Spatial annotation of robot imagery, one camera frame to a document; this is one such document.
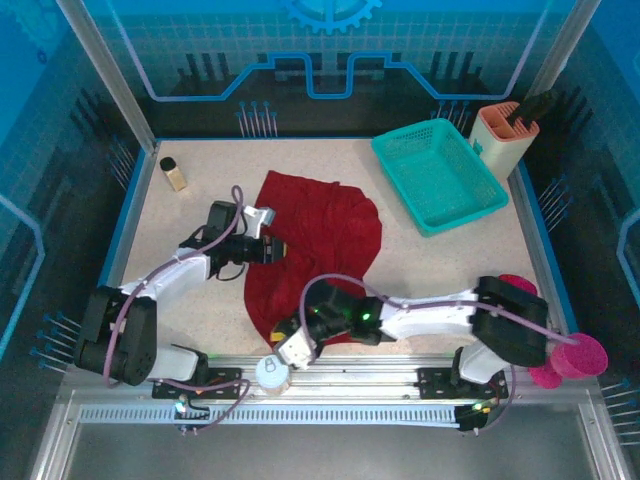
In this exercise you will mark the cream orange utensil holder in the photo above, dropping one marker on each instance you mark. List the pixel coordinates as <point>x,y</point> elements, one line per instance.
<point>500,150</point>

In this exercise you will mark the red t-shirt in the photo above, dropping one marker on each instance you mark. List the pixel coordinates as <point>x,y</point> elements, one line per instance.
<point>325,220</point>

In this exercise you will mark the pink bowl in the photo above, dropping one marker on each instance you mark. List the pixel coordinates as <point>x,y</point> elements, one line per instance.
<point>520,282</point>

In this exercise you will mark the small bottle with black cap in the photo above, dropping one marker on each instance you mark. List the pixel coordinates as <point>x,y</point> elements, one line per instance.
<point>174,175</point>

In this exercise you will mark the aluminium frame post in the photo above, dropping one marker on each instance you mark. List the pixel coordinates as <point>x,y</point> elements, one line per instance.
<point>565,45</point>
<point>105,70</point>

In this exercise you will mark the black connector box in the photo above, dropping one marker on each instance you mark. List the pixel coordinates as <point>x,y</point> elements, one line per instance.
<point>187,415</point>
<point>470,417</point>

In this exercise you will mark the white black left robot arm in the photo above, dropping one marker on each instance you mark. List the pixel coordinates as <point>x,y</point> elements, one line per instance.
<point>170,272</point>

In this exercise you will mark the teal plastic basket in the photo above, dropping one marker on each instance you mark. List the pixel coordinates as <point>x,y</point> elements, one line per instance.
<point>435,170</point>

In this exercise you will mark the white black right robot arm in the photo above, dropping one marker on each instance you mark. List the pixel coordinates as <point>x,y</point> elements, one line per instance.
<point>430,320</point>

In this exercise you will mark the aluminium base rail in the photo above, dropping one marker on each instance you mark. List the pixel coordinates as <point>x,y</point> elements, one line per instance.
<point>350,375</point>

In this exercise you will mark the pink goblet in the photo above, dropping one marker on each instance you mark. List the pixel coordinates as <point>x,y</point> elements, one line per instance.
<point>580,356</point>

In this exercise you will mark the tin can with pull tab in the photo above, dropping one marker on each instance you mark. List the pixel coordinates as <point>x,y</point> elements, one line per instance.
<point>272,380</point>

